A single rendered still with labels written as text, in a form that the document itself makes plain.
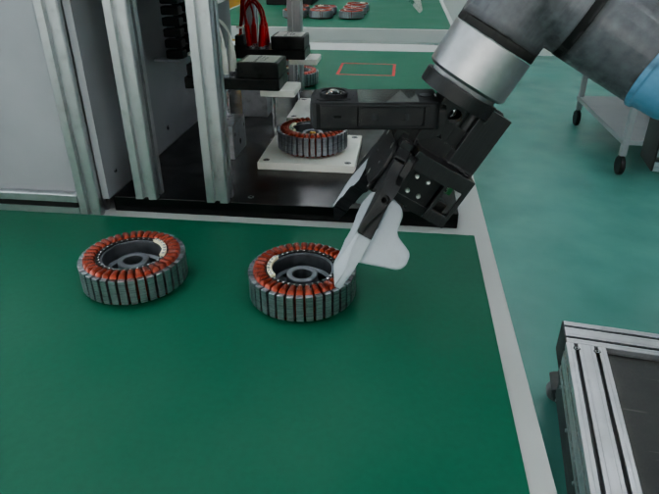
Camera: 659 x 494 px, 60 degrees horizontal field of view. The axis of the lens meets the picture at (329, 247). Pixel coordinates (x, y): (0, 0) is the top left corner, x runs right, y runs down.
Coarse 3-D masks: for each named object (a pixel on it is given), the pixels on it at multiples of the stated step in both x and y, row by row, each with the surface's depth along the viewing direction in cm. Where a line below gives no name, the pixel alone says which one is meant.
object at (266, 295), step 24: (264, 264) 60; (288, 264) 63; (312, 264) 63; (264, 288) 56; (288, 288) 56; (312, 288) 56; (336, 288) 56; (264, 312) 57; (288, 312) 56; (312, 312) 56; (336, 312) 57
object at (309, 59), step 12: (276, 36) 106; (288, 36) 106; (300, 36) 106; (240, 48) 108; (252, 48) 108; (276, 48) 107; (288, 48) 107; (300, 48) 107; (300, 60) 108; (312, 60) 108
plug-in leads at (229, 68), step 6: (222, 24) 86; (228, 30) 86; (222, 36) 84; (228, 36) 87; (222, 42) 84; (228, 42) 89; (222, 48) 85; (228, 48) 87; (222, 54) 85; (228, 54) 88; (234, 54) 90; (228, 60) 88; (234, 60) 90; (186, 66) 87; (228, 66) 88; (234, 66) 88; (228, 72) 87; (234, 72) 88
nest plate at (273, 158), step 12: (276, 144) 95; (348, 144) 95; (360, 144) 96; (264, 156) 90; (276, 156) 90; (288, 156) 90; (336, 156) 90; (348, 156) 90; (264, 168) 88; (276, 168) 88; (288, 168) 88; (300, 168) 87; (312, 168) 87; (324, 168) 87; (336, 168) 87; (348, 168) 87
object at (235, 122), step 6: (234, 114) 96; (240, 114) 96; (228, 120) 93; (234, 120) 93; (240, 120) 94; (228, 126) 90; (234, 126) 91; (240, 126) 94; (228, 132) 90; (234, 132) 91; (240, 132) 94; (228, 138) 91; (234, 138) 91; (240, 138) 95; (234, 144) 91; (240, 144) 95; (234, 150) 92; (240, 150) 95; (234, 156) 92
